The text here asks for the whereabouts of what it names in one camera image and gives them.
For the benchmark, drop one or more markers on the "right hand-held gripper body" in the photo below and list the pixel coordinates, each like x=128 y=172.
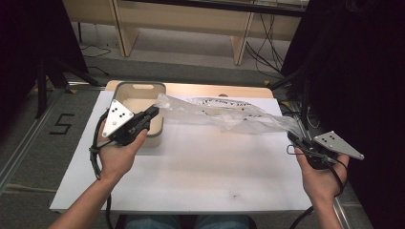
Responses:
x=337 y=144

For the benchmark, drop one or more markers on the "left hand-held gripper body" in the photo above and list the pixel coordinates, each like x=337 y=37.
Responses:
x=117 y=119

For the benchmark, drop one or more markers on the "beige plastic tray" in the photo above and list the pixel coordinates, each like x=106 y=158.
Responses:
x=127 y=90

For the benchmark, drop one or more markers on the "clear printed plastic bag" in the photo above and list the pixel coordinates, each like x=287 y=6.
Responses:
x=235 y=119

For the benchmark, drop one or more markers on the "person's left hand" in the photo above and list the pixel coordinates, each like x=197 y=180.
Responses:
x=117 y=159

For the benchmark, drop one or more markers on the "person's right hand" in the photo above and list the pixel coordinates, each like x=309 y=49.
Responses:
x=323 y=184

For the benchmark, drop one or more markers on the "black tripod stand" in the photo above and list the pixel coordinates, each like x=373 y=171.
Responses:
x=305 y=92
x=41 y=92

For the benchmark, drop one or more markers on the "dark curtain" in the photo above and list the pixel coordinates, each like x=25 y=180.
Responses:
x=375 y=79
x=25 y=38

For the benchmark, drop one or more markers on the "white table cover sheet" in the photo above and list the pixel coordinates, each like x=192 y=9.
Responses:
x=207 y=171

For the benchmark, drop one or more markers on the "person's right leg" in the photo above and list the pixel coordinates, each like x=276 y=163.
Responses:
x=223 y=222

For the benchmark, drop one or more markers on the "metal floor rail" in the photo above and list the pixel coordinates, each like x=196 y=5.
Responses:
x=22 y=149
x=345 y=216

